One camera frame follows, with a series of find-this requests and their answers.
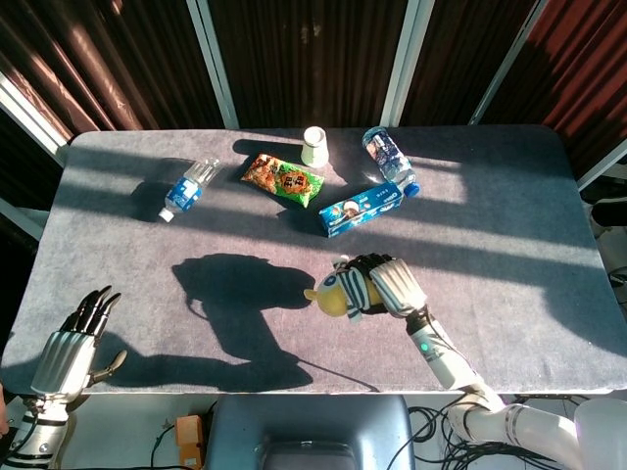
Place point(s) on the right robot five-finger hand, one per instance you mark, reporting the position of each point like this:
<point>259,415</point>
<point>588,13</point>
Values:
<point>399,286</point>

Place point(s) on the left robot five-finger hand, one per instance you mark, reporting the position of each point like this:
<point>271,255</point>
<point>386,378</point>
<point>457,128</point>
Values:
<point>68,352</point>

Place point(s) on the yellow plush toy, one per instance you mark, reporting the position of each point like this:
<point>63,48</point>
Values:
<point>333,298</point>

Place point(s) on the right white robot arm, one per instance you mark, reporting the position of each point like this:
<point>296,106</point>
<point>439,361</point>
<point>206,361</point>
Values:
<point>443,364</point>

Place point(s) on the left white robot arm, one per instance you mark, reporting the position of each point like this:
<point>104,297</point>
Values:
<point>36,436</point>

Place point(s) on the blue cookie box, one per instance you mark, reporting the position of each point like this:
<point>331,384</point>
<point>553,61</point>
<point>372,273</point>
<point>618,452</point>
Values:
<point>362,210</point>

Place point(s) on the grey table cloth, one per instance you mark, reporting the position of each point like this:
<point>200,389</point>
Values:
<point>490,274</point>

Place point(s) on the clear bottle with blue cap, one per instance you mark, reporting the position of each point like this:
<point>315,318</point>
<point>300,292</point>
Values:
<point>389,159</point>

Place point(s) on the orange box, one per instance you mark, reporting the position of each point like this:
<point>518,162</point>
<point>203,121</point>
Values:
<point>190,438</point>

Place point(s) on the orange and green snack bag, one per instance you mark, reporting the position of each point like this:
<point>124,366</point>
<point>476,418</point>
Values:
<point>284,181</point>

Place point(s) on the white paper cup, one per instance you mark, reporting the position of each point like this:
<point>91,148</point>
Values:
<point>314,149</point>

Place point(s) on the blue-grey robot torso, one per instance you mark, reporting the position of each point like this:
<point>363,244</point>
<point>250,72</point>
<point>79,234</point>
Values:
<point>308,431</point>

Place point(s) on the clear bottle with blue label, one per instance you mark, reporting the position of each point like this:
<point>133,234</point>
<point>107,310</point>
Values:
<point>183,193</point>

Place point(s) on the brown curtain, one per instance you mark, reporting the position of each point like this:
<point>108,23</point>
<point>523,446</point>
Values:
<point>313,59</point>

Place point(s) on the white window frame bar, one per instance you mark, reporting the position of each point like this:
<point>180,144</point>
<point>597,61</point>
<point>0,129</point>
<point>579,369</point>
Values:
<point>404,63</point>
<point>507,63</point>
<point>213,63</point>
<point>29,115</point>
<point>605,166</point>

